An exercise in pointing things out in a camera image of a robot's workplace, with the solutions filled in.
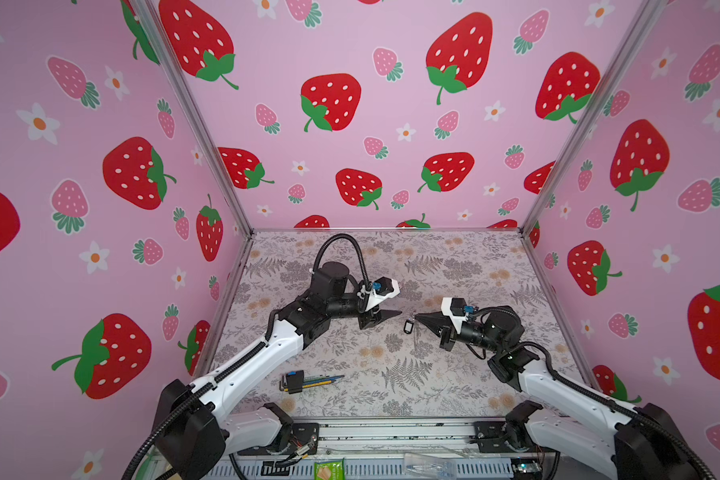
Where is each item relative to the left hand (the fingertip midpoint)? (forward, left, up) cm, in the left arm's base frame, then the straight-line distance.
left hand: (396, 299), depth 71 cm
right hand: (-3, -5, -3) cm, 7 cm away
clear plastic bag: (-31, -11, -24) cm, 41 cm away
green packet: (-32, +15, -24) cm, 43 cm away
